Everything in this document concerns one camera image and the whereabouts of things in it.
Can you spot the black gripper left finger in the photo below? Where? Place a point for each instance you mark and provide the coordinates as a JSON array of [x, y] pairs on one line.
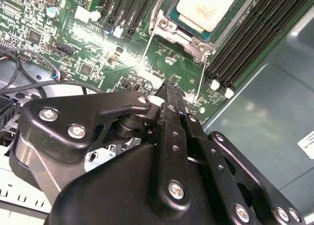
[[98, 105]]

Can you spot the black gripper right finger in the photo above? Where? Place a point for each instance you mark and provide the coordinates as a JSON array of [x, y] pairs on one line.
[[247, 166]]

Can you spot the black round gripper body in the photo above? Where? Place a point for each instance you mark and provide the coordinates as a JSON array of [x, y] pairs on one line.
[[110, 190]]

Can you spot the metal socket cover frame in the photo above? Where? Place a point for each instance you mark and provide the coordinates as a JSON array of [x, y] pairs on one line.
[[149, 78]]

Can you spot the silver CPU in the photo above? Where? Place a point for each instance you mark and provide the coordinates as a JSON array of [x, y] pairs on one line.
[[206, 7]]

